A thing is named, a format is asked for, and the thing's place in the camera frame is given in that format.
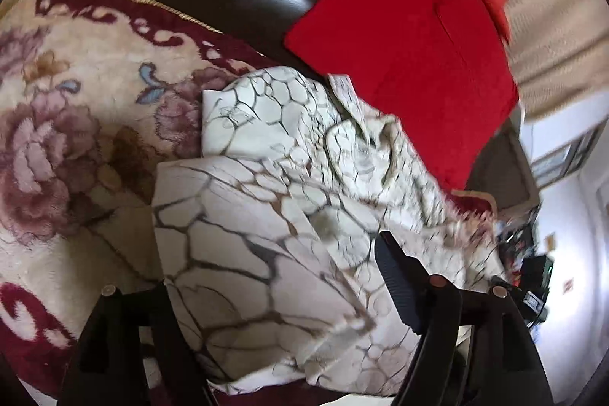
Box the window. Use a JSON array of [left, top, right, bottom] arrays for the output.
[[530, 127, 603, 190]]

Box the large red cushion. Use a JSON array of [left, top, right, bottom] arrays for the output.
[[284, 0, 520, 193]]

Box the floral sofa mat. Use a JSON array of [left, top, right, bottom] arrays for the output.
[[0, 0, 498, 406]]

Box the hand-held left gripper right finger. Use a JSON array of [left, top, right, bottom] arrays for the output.
[[374, 231, 555, 406]]

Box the white black-veined coat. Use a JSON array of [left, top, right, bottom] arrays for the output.
[[152, 66, 505, 397]]

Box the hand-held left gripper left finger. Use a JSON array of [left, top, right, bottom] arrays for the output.
[[57, 277, 215, 406]]

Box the beige dotted curtain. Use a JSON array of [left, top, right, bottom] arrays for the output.
[[423, 0, 600, 119]]

